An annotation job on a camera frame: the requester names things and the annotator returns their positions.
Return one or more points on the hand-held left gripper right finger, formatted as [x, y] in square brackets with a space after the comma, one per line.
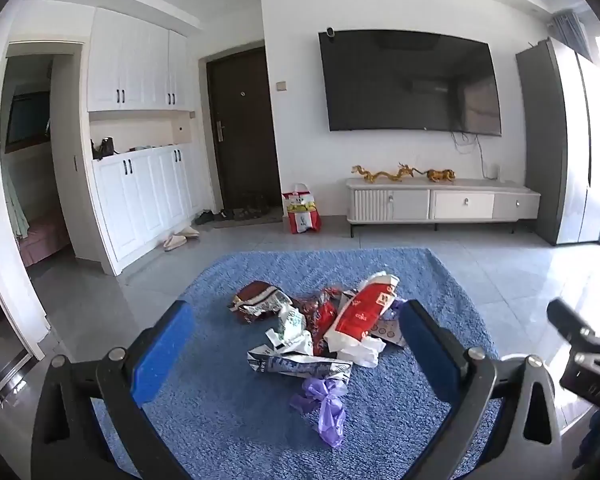
[425, 345]

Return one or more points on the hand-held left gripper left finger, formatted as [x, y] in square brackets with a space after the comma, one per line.
[165, 345]

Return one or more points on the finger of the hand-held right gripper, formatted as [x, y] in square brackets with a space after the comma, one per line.
[572, 322]

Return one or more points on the silver blister pack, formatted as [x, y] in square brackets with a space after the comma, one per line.
[387, 330]

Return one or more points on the red and white paper bag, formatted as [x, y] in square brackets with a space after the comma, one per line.
[360, 310]

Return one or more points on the red snack bag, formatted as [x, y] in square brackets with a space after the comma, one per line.
[325, 317]

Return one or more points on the dark red packet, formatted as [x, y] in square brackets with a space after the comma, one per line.
[257, 292]

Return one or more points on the purple plastic bag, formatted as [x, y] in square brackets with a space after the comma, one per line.
[327, 410]

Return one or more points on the white and green wrapper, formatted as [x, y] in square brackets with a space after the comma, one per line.
[287, 322]

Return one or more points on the white printed wrapper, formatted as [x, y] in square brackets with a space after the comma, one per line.
[290, 362]

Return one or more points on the person's right forearm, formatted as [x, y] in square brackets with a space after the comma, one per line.
[597, 440]

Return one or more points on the beige slipper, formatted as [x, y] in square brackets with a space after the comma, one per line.
[174, 243]
[187, 232]

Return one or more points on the blue shaggy rug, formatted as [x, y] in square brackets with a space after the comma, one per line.
[260, 435]

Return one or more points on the white television stand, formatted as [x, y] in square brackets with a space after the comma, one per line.
[405, 205]

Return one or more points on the grey refrigerator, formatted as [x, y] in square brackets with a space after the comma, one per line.
[570, 150]

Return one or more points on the row of dark shoes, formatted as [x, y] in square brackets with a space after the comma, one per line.
[230, 215]

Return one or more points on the white base cabinet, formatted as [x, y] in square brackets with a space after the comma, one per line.
[140, 200]

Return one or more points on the pink bed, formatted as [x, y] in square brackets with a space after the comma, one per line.
[45, 240]

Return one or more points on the white router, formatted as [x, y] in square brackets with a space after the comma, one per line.
[495, 174]

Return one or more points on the golden tiger figurine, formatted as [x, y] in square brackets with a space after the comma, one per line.
[440, 175]

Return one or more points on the long golden dragon figurine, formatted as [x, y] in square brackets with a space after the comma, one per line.
[375, 176]

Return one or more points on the red carrier bag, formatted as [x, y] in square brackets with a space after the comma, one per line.
[300, 215]

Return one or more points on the green hanging cloth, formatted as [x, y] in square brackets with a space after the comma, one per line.
[16, 210]

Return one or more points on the black handbag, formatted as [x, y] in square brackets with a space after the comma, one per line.
[104, 149]

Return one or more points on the dark brown door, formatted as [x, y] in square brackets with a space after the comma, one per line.
[240, 135]

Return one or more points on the blue grey curtain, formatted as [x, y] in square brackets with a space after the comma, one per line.
[572, 30]

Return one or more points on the dark framed window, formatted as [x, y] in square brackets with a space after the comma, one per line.
[27, 120]

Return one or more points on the small black webcam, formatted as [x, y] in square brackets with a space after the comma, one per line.
[331, 32]

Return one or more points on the black wall television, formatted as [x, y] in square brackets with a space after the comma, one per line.
[405, 80]

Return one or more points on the white wall cabinet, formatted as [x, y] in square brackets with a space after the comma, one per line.
[130, 60]

